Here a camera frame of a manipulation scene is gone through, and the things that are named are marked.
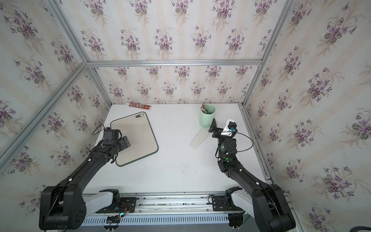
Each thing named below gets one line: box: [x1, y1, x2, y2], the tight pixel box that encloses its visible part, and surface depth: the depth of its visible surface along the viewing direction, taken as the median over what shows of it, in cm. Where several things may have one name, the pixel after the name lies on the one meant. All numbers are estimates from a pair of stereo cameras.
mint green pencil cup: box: [199, 103, 216, 129], surface depth 101 cm
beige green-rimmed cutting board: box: [110, 112, 159, 167], surface depth 105 cm
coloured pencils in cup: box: [200, 103, 209, 115], surface depth 97 cm
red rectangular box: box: [128, 101, 153, 112], surface depth 121 cm
